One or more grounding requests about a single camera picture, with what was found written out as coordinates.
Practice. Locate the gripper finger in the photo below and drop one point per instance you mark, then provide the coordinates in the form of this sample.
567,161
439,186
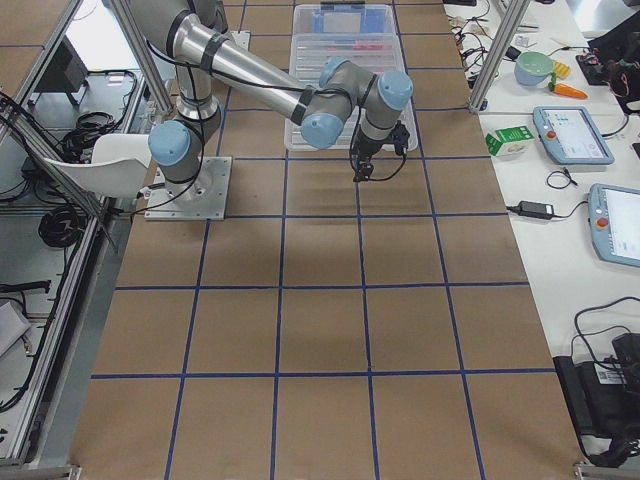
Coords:
359,169
367,170

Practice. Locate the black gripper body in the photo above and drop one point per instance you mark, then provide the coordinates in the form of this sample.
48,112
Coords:
363,151

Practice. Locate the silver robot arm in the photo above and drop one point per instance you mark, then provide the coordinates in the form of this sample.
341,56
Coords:
193,36

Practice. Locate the clear plastic storage box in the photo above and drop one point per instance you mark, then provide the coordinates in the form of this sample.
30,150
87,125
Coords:
340,41

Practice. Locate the blue plastic tray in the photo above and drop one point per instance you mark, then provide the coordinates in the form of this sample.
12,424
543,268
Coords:
358,19

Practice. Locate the green milk carton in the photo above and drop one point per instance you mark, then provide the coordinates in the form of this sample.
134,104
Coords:
509,141

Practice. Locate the black power adapter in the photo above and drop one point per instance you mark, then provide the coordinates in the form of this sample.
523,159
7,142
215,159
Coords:
532,209

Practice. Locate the green and blue bowls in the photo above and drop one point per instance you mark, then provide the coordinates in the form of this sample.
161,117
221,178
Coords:
531,68

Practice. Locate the teach pendant tablet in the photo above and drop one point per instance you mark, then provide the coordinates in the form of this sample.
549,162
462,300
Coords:
570,136
614,223

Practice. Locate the toy carrot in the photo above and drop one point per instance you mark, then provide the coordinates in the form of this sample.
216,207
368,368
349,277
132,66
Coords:
565,90

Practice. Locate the yellow toy corn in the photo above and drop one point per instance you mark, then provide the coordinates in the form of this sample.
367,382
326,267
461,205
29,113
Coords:
561,70

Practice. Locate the white chair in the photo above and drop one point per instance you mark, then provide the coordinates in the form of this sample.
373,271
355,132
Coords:
118,166

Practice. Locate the black laptop device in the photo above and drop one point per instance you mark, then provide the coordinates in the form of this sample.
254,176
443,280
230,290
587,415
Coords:
603,399

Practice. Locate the black camera mount wrist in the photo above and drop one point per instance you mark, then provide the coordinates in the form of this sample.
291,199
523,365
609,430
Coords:
399,138

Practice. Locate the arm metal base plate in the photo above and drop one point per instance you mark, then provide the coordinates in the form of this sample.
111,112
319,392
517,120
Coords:
205,199

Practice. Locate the aluminium frame post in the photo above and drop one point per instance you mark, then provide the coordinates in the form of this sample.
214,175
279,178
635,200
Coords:
504,34

